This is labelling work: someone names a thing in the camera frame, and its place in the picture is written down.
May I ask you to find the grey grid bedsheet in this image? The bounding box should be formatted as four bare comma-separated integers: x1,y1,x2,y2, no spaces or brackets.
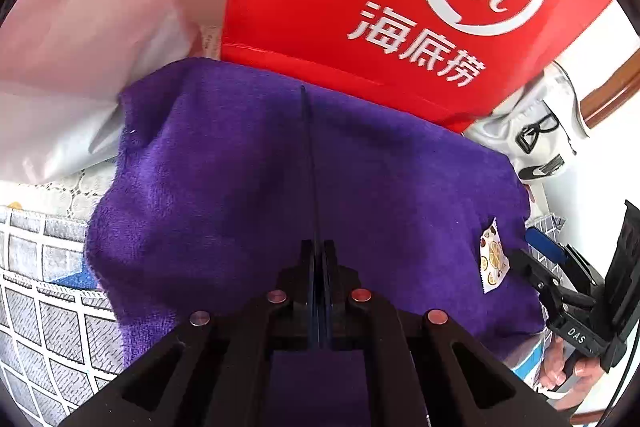
0,199,568,427

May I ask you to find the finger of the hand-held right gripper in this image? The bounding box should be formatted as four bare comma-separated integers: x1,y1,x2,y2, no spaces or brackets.
525,227,608,301
510,249,596,324

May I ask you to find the black cable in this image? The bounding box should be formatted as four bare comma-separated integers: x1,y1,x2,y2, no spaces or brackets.
597,347,630,427

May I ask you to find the purple towel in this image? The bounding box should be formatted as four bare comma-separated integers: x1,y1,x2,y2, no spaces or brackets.
85,57,546,427

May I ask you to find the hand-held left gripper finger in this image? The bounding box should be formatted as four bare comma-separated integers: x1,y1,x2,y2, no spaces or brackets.
60,238,318,427
319,238,571,427

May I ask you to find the wooden headboard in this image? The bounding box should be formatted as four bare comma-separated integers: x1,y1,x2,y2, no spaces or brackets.
582,57,640,128

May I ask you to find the grey waist bag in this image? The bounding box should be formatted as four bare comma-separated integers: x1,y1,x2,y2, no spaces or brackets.
462,62,592,208

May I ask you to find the person's right hand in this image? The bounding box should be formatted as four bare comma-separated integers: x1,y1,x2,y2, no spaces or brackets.
542,336,602,404

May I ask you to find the white lace cloth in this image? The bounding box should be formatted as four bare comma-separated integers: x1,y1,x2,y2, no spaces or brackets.
10,24,223,219

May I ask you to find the small printed snack packet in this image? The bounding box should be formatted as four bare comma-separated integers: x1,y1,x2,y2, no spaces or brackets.
477,217,511,295

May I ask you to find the white plastic bag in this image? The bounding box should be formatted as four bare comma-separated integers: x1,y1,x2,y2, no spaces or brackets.
0,0,246,184

